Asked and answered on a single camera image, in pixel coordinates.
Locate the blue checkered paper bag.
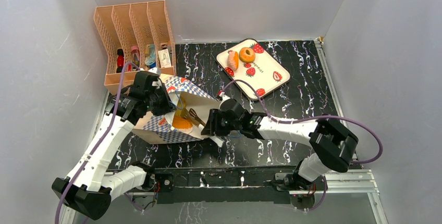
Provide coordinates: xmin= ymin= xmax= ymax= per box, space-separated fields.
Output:
xmin=132 ymin=74 xmax=220 ymax=144

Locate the sugared orange fake bread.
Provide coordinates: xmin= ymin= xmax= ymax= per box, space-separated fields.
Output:
xmin=227 ymin=50 xmax=239 ymax=71

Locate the fake ring donut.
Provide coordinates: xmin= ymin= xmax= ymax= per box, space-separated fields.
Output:
xmin=239 ymin=47 xmax=255 ymax=63

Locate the fake brown bread loaf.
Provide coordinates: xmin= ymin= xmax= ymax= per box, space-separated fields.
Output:
xmin=172 ymin=115 xmax=193 ymax=134

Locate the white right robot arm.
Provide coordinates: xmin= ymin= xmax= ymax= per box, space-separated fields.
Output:
xmin=201 ymin=98 xmax=359 ymax=191

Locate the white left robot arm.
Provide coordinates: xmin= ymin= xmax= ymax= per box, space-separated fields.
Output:
xmin=52 ymin=70 xmax=175 ymax=223

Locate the blue item in organizer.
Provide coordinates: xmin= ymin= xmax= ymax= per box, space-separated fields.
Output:
xmin=145 ymin=44 xmax=156 ymax=68

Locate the white printed card box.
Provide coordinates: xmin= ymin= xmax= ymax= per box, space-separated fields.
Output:
xmin=158 ymin=49 xmax=172 ymax=68

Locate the pink capped bottle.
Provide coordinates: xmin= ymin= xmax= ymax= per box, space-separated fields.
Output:
xmin=131 ymin=45 xmax=140 ymax=67

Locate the red black toy figure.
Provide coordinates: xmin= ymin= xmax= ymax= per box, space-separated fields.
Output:
xmin=116 ymin=48 xmax=125 ymax=73

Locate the strawberry pattern white tray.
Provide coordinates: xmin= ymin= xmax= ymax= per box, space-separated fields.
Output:
xmin=216 ymin=38 xmax=290 ymax=101

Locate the pink plastic file organizer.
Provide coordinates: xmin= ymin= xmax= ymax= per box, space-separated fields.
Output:
xmin=93 ymin=0 xmax=177 ymax=95

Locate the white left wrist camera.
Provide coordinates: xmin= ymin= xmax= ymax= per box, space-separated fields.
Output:
xmin=149 ymin=67 xmax=162 ymax=88

